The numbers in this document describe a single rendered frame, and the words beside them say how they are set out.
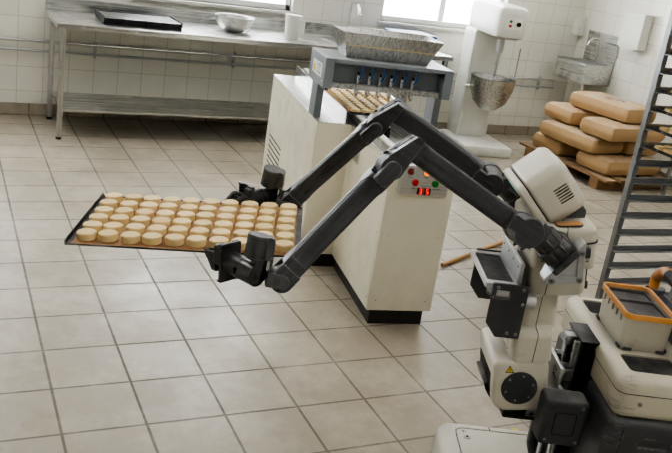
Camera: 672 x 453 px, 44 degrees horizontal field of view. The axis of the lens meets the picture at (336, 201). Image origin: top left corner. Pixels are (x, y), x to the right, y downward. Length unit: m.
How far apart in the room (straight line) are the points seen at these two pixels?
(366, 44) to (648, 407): 2.65
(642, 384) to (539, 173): 0.62
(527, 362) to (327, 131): 2.32
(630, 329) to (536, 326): 0.26
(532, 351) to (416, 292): 1.77
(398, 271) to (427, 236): 0.22
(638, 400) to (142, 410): 1.81
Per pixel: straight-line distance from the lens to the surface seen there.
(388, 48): 4.51
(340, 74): 4.50
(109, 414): 3.30
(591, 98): 8.03
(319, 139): 4.47
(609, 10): 9.17
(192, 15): 7.37
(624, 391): 2.40
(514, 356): 2.45
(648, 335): 2.53
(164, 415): 3.31
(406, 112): 2.47
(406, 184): 3.88
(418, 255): 4.07
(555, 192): 2.28
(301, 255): 2.03
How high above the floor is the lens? 1.82
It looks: 18 degrees down
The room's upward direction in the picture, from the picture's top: 9 degrees clockwise
